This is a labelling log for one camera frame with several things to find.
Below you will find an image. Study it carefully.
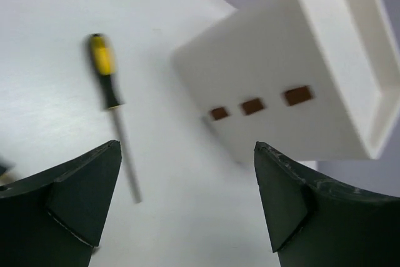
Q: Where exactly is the yellow handle screwdriver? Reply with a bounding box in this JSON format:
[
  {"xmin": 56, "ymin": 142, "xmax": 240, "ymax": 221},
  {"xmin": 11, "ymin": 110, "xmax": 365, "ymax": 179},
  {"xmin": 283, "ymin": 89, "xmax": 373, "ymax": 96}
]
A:
[{"xmin": 86, "ymin": 33, "xmax": 143, "ymax": 203}]

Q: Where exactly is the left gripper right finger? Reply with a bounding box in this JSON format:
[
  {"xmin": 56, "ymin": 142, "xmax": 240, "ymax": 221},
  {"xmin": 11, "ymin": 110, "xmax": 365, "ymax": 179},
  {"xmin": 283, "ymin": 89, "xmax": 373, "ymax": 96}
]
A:
[{"xmin": 254, "ymin": 142, "xmax": 399, "ymax": 266}]

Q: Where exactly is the white drawer cabinet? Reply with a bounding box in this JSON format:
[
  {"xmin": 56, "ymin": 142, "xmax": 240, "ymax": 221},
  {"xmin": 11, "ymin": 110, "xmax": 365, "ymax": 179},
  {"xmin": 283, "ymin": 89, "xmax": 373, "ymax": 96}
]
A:
[{"xmin": 172, "ymin": 0, "xmax": 399, "ymax": 163}]

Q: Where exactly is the grey metal file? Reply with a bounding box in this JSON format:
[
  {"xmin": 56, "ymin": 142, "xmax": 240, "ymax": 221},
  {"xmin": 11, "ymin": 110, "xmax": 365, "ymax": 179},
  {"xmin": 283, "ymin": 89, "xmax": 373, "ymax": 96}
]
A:
[{"xmin": 0, "ymin": 159, "xmax": 17, "ymax": 185}]

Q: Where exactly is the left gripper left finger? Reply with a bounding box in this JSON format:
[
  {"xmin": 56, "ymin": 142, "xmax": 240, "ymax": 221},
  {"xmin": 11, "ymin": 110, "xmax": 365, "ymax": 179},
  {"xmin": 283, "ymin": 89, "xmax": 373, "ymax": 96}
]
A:
[{"xmin": 1, "ymin": 140, "xmax": 121, "ymax": 266}]

